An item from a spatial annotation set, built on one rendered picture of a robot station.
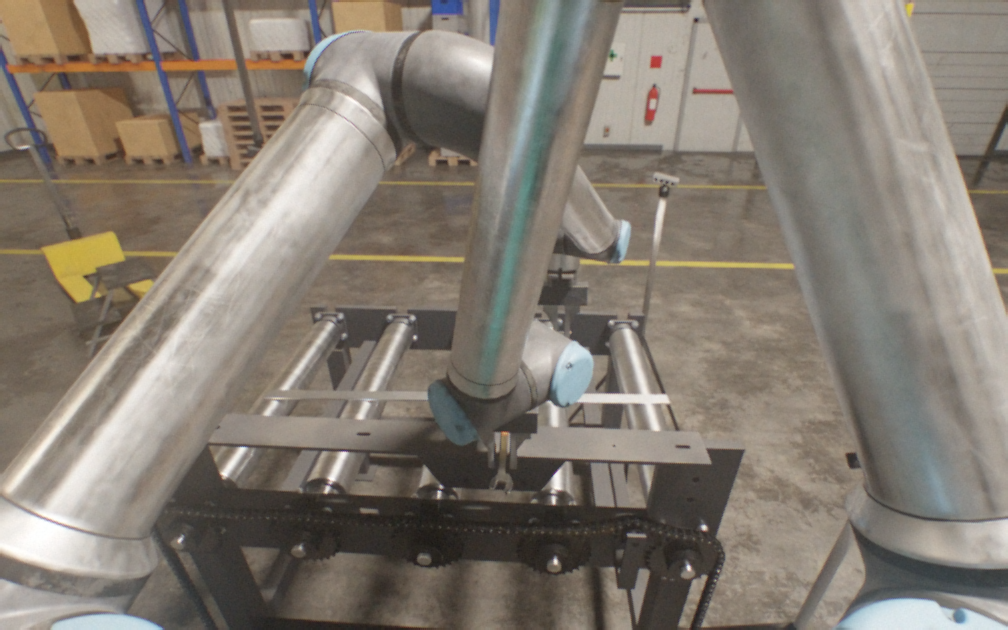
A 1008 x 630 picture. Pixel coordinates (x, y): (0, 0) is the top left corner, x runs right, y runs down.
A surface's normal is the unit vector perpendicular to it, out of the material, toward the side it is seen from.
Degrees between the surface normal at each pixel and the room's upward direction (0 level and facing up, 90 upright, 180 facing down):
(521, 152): 99
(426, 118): 111
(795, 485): 0
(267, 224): 55
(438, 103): 95
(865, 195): 78
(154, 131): 90
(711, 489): 90
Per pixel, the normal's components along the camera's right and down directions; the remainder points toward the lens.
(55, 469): 0.15, -0.34
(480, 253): -0.66, 0.42
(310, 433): 0.00, -0.87
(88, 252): 0.76, 0.32
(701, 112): -0.06, 0.49
